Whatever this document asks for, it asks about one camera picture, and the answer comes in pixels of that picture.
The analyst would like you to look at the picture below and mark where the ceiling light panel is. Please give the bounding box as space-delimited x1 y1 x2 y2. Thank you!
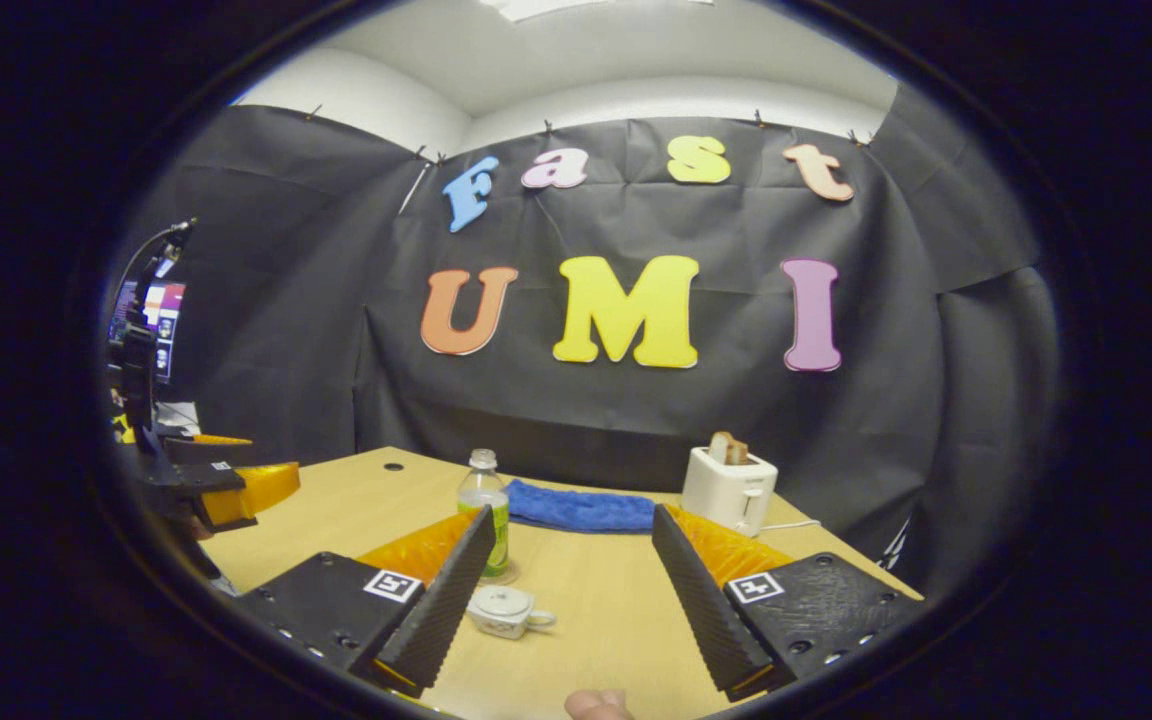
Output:
481 0 717 23

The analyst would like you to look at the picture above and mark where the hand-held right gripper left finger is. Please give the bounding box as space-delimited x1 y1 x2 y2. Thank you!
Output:
236 505 497 699

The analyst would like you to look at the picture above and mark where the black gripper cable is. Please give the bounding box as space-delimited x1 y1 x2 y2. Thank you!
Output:
121 218 197 301

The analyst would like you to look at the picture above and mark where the computer monitor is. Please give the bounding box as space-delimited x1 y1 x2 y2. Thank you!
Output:
111 280 187 386

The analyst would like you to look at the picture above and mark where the white toaster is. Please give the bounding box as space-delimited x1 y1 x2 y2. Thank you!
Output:
681 446 779 538

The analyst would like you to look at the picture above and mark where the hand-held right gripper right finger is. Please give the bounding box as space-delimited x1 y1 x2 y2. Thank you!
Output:
651 503 929 703

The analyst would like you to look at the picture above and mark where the black backdrop cloth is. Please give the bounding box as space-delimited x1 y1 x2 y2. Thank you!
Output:
111 85 1062 601

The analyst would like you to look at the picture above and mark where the clear water bottle green label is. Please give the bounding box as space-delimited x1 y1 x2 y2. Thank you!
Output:
457 449 514 586

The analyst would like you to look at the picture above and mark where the blue towel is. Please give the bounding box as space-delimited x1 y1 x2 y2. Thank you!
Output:
506 480 657 534

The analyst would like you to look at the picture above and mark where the white floral teacup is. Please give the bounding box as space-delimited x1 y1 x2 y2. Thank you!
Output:
466 598 557 641

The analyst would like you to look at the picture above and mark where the white teacup lid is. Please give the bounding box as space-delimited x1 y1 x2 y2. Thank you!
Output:
476 585 535 614

